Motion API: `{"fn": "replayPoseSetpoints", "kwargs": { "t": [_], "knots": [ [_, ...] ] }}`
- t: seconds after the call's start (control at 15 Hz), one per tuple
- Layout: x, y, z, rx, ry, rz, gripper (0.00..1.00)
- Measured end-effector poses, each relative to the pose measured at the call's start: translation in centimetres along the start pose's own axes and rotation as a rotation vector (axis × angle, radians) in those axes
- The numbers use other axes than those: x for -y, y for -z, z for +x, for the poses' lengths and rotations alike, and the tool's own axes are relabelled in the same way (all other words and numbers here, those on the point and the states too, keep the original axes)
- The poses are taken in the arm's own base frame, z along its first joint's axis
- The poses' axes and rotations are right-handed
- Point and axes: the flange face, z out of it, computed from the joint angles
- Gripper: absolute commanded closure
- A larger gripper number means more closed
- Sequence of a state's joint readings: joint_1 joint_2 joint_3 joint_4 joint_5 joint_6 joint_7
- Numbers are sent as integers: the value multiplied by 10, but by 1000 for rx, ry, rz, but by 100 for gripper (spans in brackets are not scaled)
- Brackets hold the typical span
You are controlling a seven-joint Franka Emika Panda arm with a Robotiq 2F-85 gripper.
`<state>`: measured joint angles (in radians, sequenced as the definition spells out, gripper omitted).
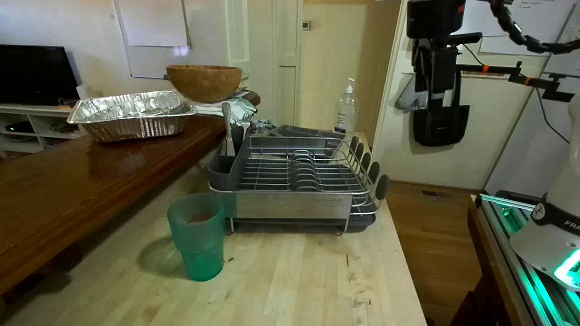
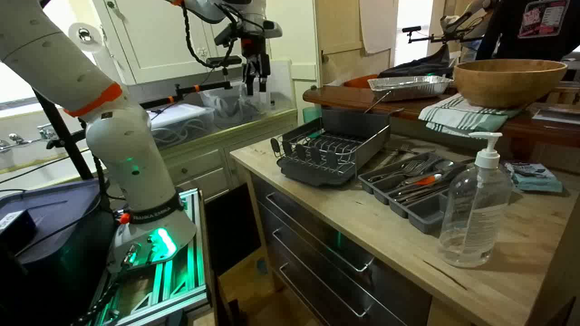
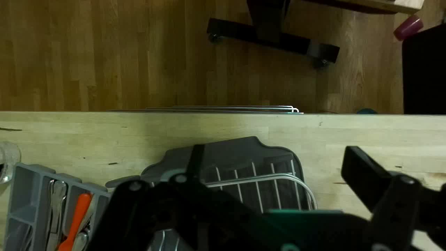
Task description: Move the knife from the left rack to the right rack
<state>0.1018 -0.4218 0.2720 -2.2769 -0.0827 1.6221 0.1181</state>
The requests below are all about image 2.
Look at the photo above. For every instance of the black equipment box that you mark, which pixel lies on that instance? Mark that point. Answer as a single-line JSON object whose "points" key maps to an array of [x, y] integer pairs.
{"points": [[55, 242]]}

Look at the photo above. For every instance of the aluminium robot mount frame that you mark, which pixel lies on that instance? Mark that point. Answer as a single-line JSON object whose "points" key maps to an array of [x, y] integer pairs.
{"points": [[175, 291]]}

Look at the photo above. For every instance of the black tripod pole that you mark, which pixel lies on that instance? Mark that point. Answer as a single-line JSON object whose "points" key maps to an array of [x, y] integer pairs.
{"points": [[64, 137]]}

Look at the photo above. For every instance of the grey cutlery tray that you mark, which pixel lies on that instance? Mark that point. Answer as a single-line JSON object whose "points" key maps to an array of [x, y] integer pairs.
{"points": [[425, 215]]}

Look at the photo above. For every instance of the clear hand sanitizer bottle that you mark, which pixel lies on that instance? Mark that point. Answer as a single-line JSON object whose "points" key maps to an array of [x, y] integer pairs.
{"points": [[474, 211]]}

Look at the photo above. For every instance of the black bag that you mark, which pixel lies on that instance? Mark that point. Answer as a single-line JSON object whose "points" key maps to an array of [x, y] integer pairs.
{"points": [[423, 65]]}

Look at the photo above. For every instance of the dark wooden table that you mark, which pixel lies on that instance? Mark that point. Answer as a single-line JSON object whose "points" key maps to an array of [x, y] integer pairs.
{"points": [[544, 133]]}

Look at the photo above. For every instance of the blue sponge pack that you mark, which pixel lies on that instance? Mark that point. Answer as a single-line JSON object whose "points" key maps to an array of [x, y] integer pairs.
{"points": [[535, 179]]}

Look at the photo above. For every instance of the person in black shirt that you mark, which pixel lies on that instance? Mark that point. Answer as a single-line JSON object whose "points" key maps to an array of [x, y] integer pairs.
{"points": [[537, 28]]}

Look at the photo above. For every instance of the aluminium foil tray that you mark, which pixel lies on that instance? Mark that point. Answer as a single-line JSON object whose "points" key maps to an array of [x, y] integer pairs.
{"points": [[410, 86]]}

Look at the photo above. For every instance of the steel drawer cabinet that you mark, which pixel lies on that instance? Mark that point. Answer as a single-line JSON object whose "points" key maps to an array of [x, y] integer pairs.
{"points": [[327, 266]]}

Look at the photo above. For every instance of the steel table knife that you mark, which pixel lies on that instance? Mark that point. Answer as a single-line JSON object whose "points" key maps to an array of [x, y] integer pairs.
{"points": [[378, 101]]}

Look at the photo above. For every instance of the striped dish towel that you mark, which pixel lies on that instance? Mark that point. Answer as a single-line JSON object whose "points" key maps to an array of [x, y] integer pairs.
{"points": [[463, 119]]}

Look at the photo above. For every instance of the clear plastic bin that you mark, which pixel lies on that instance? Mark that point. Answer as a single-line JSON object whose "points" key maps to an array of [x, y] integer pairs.
{"points": [[242, 103]]}

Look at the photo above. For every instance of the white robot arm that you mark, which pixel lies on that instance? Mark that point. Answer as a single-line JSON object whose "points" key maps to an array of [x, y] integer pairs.
{"points": [[120, 146]]}

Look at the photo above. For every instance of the wooden bowl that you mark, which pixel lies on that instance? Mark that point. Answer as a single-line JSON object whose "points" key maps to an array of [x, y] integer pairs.
{"points": [[508, 85]]}

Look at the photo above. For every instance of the white lidded plastic bin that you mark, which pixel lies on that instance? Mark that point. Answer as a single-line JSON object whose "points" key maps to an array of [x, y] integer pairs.
{"points": [[182, 121]]}

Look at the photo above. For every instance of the grey dish rack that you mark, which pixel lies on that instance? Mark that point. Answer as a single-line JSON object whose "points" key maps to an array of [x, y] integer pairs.
{"points": [[338, 159]]}

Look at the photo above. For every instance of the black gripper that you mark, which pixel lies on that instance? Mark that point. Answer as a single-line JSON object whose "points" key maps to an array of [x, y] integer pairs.
{"points": [[256, 57]]}

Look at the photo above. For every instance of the white wall fixture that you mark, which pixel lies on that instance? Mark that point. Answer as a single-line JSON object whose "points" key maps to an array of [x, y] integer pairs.
{"points": [[84, 36]]}

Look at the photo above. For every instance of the black metal stand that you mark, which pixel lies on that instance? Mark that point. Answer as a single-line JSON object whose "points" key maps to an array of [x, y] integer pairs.
{"points": [[438, 34]]}

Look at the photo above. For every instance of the chrome faucet fixture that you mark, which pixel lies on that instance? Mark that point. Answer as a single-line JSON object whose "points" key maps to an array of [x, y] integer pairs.
{"points": [[28, 139]]}

